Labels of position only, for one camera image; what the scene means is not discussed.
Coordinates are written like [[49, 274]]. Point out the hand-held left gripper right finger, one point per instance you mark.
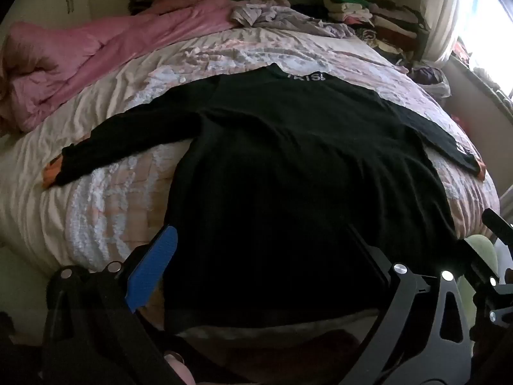
[[400, 288]]

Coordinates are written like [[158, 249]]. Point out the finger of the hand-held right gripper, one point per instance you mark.
[[491, 288], [497, 222]]

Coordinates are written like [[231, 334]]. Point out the stack of folded clothes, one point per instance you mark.
[[380, 20]]

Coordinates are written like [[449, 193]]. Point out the cream bed sheet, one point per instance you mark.
[[32, 192]]

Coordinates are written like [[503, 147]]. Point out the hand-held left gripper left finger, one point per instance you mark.
[[154, 264]]

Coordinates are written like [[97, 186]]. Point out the plastic bag with clothes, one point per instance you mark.
[[431, 78]]

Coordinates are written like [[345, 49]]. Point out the window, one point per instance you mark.
[[493, 28]]

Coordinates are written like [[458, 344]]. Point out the crumpled lilac cloth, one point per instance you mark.
[[276, 14]]

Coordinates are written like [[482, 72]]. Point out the bed with patterned cover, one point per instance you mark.
[[248, 52]]

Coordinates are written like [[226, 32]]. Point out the pink duvet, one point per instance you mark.
[[80, 60]]

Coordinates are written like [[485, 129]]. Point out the black long-sleeved sweater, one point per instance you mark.
[[280, 168]]

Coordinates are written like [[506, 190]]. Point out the white curtain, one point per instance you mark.
[[445, 8]]

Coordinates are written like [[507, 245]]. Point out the dark red cloth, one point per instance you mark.
[[320, 349]]

